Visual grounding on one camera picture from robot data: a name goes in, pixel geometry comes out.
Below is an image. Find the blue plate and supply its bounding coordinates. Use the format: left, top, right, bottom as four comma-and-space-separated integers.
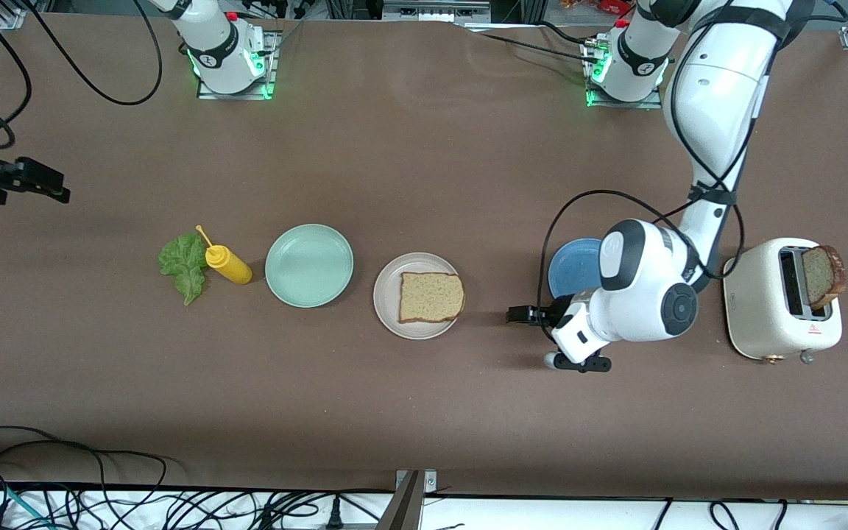
548, 238, 605, 299

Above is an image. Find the aluminium cross rail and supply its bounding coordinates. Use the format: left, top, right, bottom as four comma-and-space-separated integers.
380, 0, 495, 23

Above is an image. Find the mint green plate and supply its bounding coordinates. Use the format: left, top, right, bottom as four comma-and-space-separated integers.
264, 224, 355, 308

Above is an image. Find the black table cable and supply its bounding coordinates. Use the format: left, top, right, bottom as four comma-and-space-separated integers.
461, 21, 601, 63

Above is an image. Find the brown bread slice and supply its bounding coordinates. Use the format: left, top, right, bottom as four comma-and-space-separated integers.
398, 272, 466, 324
801, 245, 848, 310

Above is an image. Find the yellow mustard squeeze bottle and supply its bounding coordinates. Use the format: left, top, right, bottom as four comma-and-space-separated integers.
195, 225, 254, 286

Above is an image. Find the white two-slot toaster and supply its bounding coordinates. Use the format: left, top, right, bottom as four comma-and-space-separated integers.
723, 237, 844, 365

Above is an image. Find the aluminium profile post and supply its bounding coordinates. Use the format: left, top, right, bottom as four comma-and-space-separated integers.
376, 470, 439, 530

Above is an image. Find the green lettuce leaf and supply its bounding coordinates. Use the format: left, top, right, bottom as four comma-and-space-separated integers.
158, 233, 210, 306

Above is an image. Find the red snack packet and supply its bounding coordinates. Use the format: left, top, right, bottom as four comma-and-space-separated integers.
564, 0, 635, 15

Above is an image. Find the beige plate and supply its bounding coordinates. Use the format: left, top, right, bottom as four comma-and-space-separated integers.
372, 252, 464, 340

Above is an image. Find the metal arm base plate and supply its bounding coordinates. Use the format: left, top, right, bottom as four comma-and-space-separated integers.
584, 37, 664, 110
196, 29, 279, 100

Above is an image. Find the black floor cable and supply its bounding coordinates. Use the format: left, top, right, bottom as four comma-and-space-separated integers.
0, 425, 174, 530
710, 501, 743, 530

